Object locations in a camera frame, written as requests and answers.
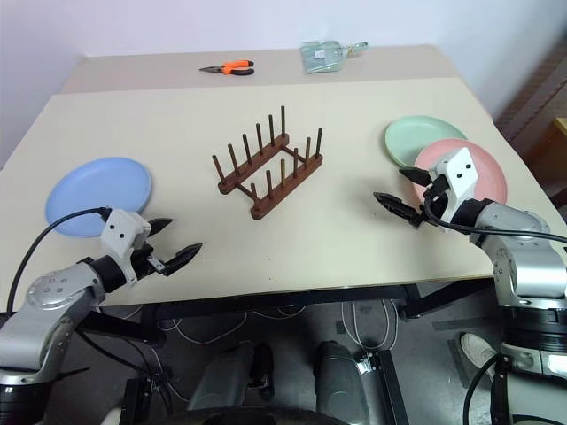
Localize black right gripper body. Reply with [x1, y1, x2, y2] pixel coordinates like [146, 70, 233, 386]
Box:
[415, 174, 449, 228]

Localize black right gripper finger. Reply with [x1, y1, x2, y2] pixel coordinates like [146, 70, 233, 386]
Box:
[399, 166, 431, 188]
[372, 190, 420, 226]

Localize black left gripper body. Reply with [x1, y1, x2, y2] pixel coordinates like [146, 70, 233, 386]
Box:
[131, 240, 169, 281]

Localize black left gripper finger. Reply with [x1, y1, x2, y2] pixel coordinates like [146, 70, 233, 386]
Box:
[147, 217, 174, 243]
[163, 242, 205, 277]

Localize wooden dish rack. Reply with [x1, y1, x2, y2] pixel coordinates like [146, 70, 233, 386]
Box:
[212, 104, 325, 221]

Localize green plate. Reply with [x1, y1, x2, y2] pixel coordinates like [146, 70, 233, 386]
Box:
[384, 115, 469, 169]

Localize red plate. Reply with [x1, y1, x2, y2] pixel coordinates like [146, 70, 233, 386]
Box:
[413, 138, 507, 205]

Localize blue plate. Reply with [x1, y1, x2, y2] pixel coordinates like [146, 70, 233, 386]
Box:
[45, 157, 154, 239]

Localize dark grey robot leg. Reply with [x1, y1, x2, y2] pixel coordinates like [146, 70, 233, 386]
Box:
[187, 342, 275, 418]
[313, 339, 369, 425]

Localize yellow wooden furniture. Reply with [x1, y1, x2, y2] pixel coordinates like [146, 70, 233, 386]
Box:
[550, 116, 567, 148]

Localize green plastic packet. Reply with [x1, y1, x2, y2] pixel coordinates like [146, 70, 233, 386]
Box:
[299, 39, 349, 74]

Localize white shoe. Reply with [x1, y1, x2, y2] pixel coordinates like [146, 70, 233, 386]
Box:
[459, 332, 498, 369]

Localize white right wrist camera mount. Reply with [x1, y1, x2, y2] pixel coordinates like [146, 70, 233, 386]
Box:
[426, 147, 482, 223]

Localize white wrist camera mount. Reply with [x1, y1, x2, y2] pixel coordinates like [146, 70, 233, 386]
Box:
[99, 209, 152, 284]
[426, 147, 482, 223]

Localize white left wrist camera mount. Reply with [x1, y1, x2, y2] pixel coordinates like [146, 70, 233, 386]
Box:
[99, 209, 152, 284]

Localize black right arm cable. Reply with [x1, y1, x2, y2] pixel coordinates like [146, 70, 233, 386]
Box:
[420, 188, 567, 244]

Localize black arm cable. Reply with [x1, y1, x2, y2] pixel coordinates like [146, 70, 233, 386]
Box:
[5, 206, 112, 316]
[420, 188, 567, 244]

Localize black table frame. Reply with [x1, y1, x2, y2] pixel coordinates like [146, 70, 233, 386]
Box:
[79, 278, 495, 425]

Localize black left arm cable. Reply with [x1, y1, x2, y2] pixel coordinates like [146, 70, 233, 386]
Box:
[5, 206, 112, 316]

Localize white floor cable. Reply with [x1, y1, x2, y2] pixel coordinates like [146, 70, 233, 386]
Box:
[163, 299, 402, 355]

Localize orange handled pliers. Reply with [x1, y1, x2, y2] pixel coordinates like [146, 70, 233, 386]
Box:
[198, 59, 256, 77]

